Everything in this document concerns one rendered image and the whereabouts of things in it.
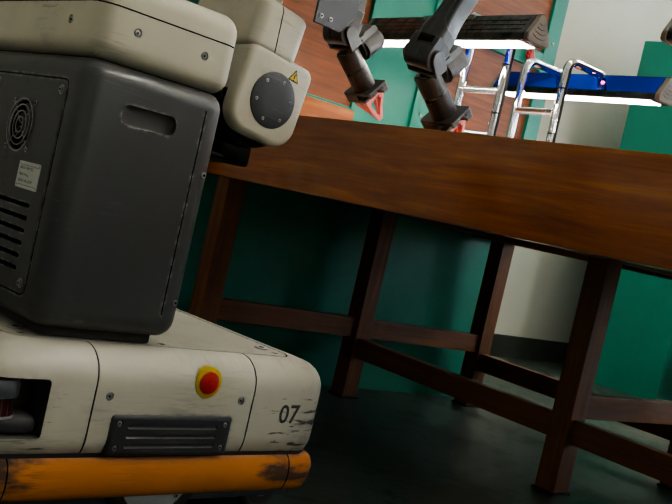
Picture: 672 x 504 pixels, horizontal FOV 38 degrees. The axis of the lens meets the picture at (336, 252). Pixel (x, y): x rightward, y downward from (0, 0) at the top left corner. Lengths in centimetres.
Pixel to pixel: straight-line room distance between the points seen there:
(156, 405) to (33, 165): 40
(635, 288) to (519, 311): 64
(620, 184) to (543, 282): 377
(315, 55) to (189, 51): 143
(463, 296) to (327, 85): 98
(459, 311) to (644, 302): 178
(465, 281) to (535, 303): 201
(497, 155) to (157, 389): 81
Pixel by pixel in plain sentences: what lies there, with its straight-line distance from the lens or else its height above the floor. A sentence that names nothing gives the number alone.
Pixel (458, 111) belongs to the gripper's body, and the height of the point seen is 82.
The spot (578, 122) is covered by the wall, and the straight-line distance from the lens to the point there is 550.
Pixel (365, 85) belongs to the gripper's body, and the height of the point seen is 87.
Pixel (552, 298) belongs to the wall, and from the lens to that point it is 558.
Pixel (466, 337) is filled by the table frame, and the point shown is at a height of 24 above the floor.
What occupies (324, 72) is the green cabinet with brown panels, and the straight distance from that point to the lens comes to 293.
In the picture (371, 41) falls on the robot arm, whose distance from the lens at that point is 242.
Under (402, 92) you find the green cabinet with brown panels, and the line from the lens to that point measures 313.
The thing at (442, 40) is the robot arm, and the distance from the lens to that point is 205.
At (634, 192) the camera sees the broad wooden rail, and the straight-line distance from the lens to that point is 170.
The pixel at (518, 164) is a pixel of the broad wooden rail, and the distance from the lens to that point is 186.
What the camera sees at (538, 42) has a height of 105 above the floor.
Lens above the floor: 55
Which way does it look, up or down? 2 degrees down
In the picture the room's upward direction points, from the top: 13 degrees clockwise
